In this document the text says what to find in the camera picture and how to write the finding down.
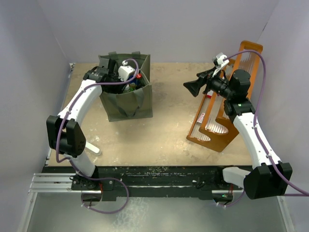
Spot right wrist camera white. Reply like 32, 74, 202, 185
212, 53, 229, 77

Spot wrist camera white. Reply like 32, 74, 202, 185
212, 53, 229, 77
118, 60, 135, 82

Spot green canvas bag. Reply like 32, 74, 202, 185
99, 52, 153, 122

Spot purple cable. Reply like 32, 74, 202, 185
216, 50, 309, 208
55, 58, 130, 214

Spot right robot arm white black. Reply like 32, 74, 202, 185
183, 69, 293, 200

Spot white red label card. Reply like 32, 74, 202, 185
197, 113, 205, 123

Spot white flat bar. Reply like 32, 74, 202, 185
85, 142, 101, 156

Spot cola glass bottle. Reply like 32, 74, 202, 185
135, 73, 145, 88

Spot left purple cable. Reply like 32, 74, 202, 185
55, 58, 130, 214

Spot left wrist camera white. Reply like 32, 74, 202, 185
118, 60, 135, 82

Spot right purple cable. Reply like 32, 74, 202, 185
216, 50, 309, 208

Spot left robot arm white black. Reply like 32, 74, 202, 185
46, 59, 139, 189

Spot green orange juice bottle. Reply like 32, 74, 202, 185
123, 85, 133, 93

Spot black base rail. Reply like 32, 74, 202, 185
42, 166, 240, 201

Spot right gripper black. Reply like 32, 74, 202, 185
184, 66, 234, 99

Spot orange wooden rack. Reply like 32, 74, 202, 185
186, 52, 260, 152

